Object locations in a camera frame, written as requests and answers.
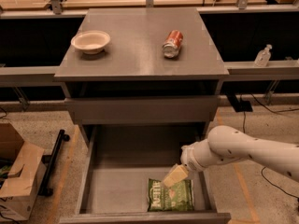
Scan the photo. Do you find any open cardboard box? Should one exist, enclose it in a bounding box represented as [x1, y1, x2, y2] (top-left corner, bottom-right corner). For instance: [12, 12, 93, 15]
[0, 123, 46, 221]

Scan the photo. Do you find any green jalapeno chip bag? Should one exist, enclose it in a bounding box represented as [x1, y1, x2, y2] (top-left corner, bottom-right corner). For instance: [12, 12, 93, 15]
[148, 179, 194, 212]

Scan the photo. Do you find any closed grey upper drawer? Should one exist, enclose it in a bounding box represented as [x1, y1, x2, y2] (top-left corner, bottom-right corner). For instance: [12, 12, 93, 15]
[64, 96, 219, 124]

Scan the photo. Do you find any orange soda can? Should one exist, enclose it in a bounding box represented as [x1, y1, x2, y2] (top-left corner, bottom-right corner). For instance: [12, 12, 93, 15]
[163, 30, 183, 59]

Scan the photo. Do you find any open grey middle drawer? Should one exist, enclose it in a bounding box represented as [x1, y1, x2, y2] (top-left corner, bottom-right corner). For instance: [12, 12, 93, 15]
[59, 125, 231, 224]

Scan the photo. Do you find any black floor cable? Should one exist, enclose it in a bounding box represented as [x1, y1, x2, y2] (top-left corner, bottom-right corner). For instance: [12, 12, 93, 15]
[241, 94, 299, 200]

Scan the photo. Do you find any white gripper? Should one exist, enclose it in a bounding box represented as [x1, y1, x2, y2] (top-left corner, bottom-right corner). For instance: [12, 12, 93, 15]
[162, 140, 219, 189]

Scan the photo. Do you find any white paper bowl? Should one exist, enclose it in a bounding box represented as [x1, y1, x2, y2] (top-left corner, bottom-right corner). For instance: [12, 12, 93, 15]
[71, 31, 110, 55]

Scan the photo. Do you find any clear sanitizer pump bottle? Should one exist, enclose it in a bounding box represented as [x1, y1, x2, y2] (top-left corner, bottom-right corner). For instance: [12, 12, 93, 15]
[254, 44, 272, 67]

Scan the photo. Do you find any grey metal rail frame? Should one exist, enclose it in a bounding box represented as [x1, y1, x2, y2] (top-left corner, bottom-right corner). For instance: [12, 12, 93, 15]
[1, 6, 299, 86]

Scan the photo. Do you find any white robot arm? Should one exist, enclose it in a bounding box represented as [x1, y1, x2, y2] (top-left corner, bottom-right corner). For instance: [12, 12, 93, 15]
[162, 125, 299, 188]

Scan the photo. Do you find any grey drawer cabinet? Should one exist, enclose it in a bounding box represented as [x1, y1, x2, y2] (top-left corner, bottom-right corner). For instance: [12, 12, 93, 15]
[54, 7, 228, 143]

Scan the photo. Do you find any black metal stand bar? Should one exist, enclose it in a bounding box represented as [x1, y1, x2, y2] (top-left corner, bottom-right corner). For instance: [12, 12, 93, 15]
[38, 130, 70, 197]

